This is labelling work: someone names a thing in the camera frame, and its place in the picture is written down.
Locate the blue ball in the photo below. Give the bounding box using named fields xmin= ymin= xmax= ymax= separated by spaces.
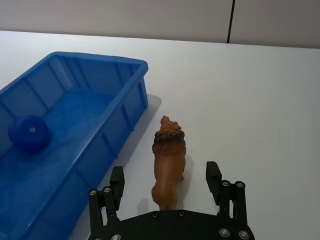
xmin=7 ymin=114 xmax=50 ymax=155

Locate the brown toy lion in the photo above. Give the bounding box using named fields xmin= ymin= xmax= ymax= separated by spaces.
xmin=151 ymin=115 xmax=187 ymax=212

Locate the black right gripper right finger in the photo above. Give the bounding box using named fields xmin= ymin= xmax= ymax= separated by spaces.
xmin=205 ymin=161 xmax=249 ymax=227

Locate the blue plastic bin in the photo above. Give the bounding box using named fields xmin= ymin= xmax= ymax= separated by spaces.
xmin=0 ymin=51 xmax=149 ymax=240

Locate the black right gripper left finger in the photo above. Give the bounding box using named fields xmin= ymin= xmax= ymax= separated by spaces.
xmin=87 ymin=166 xmax=125 ymax=240

